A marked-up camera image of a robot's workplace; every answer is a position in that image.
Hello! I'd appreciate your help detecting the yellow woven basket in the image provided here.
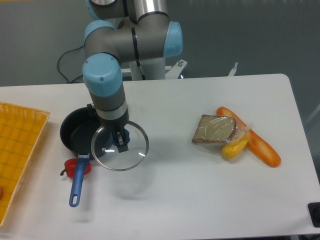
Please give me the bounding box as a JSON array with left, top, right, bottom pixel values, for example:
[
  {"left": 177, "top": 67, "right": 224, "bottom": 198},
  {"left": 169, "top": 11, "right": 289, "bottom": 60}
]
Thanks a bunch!
[{"left": 0, "top": 102, "right": 50, "bottom": 227}]

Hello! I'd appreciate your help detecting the yellow toy corn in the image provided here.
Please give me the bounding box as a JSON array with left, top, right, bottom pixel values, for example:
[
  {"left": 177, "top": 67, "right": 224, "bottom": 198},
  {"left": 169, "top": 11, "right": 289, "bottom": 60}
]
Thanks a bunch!
[{"left": 221, "top": 135, "right": 248, "bottom": 160}]

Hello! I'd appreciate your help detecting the black device at table edge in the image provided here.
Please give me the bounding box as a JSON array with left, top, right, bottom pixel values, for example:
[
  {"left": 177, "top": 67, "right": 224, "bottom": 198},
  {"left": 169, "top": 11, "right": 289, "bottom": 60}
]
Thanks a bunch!
[{"left": 307, "top": 202, "right": 320, "bottom": 228}]

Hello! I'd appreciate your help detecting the glass lid with blue knob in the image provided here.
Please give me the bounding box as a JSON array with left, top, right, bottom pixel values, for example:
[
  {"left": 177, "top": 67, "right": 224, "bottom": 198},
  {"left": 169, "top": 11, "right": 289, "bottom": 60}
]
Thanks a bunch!
[{"left": 90, "top": 121, "right": 150, "bottom": 172}]

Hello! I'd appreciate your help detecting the orange toy carrot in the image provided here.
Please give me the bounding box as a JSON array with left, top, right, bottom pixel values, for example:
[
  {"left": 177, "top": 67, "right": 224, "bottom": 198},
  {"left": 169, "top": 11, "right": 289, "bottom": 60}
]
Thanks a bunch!
[{"left": 216, "top": 106, "right": 281, "bottom": 168}]

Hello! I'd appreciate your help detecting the red toy bell pepper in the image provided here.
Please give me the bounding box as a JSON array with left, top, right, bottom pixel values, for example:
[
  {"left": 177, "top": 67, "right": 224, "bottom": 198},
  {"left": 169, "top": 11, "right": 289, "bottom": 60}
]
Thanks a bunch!
[{"left": 60, "top": 158, "right": 91, "bottom": 179}]

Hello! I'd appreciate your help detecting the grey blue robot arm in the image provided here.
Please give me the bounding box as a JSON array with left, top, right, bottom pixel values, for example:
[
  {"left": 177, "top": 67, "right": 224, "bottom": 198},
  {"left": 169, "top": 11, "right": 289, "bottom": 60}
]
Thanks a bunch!
[{"left": 82, "top": 0, "right": 183, "bottom": 153}]

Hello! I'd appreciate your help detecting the wrapped bread slice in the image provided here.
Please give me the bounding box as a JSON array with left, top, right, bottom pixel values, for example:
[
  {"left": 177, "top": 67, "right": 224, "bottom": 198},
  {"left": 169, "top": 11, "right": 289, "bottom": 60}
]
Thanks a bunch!
[{"left": 191, "top": 114, "right": 237, "bottom": 144}]

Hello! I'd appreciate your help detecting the black saucepan blue handle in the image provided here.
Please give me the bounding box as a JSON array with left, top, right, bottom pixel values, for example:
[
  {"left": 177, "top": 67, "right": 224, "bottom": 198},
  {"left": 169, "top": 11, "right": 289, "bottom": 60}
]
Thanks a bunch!
[{"left": 60, "top": 107, "right": 101, "bottom": 208}]

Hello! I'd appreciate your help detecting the black cable on floor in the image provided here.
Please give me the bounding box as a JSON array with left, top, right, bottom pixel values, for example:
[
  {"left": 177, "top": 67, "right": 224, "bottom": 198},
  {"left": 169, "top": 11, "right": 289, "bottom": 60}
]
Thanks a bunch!
[{"left": 57, "top": 46, "right": 86, "bottom": 84}]

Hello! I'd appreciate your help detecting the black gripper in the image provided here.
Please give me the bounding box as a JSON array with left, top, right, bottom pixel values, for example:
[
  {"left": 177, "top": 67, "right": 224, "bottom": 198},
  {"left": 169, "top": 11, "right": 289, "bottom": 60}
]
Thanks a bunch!
[{"left": 99, "top": 112, "right": 129, "bottom": 153}]

